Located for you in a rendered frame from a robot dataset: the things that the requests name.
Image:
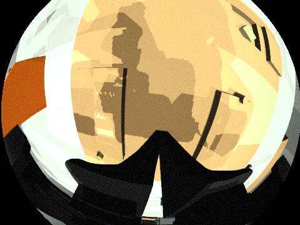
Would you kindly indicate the pale yellow square board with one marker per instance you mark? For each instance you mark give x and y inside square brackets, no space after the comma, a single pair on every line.
[179,66]

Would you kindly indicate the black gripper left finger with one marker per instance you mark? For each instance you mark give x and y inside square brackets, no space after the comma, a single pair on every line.
[131,179]

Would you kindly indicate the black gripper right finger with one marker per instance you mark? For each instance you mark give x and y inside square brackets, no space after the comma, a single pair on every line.
[185,180]

